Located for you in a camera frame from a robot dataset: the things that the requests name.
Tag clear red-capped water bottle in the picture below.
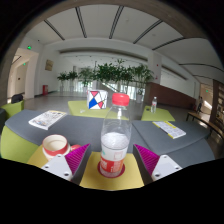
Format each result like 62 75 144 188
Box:
98 92 132 178

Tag white printed magazine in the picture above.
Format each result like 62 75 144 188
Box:
28 110 68 131

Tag red floor cabinet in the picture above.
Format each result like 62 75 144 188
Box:
41 84 49 97

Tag wooden shelf unit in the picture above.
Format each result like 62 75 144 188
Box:
209 79 224 126

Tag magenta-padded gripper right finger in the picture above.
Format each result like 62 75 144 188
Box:
132 143 184 185

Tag small clear plastic bottle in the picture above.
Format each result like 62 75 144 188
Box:
150 96 158 114

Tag red flowered white mug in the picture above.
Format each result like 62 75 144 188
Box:
41 134 82 161

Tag long wooden bench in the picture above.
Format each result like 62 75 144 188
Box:
185 111 224 138

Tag yellow-edged white booklet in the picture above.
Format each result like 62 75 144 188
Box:
152 120 187 140

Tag framed wall picture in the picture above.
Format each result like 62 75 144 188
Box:
44 59 54 72

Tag flat round red coaster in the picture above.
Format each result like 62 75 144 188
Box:
96 160 126 179

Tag person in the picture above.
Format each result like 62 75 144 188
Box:
196 95 204 114

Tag white red blue cube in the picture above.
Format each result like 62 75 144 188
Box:
86 89 109 110

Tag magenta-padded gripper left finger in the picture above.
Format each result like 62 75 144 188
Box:
40 143 92 185

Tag black chair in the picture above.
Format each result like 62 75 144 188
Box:
10 93 24 104

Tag green potted plants group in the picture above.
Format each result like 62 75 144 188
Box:
56 59 155 96

